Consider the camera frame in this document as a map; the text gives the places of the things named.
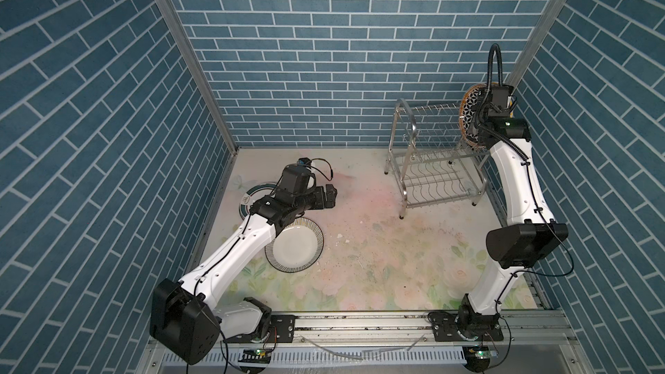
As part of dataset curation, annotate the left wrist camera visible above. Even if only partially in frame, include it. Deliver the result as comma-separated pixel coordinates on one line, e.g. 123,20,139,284
278,158,316,196

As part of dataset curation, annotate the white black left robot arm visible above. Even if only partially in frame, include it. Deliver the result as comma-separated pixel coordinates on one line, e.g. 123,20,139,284
149,185,337,365

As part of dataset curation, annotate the aluminium right corner post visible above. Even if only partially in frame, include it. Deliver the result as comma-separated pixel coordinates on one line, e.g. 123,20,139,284
507,0,567,87

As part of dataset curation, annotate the stainless steel dish rack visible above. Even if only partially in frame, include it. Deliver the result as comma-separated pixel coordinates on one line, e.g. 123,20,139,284
384,99,488,219

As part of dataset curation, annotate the black corrugated right cable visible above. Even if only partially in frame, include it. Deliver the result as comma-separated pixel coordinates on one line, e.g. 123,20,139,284
475,42,531,164

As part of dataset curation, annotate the left base circuit board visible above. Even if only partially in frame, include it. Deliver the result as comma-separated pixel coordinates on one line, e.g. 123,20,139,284
238,349,273,365

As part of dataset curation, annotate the right base circuit board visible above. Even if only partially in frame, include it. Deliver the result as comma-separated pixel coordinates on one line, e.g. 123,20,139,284
462,346,498,373

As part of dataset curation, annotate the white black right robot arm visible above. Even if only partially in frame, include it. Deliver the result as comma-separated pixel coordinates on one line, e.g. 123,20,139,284
428,82,569,342

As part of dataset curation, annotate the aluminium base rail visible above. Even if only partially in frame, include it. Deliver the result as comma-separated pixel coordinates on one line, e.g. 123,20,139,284
137,310,592,373

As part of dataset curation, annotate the black white geometric pattern plate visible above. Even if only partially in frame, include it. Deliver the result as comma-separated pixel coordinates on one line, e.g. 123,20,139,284
459,84,487,150

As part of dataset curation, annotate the aluminium left corner post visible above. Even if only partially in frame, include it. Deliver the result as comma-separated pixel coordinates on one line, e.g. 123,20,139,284
154,0,238,158

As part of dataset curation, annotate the white plate black striped rim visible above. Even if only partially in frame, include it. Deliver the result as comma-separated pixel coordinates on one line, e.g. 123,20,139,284
264,217,325,274

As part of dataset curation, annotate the base circuit board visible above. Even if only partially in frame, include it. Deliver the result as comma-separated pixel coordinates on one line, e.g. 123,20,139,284
462,346,498,373
238,349,273,365

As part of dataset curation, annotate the aluminium corner post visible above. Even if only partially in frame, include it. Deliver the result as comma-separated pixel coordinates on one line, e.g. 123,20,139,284
154,0,238,158
507,0,567,87

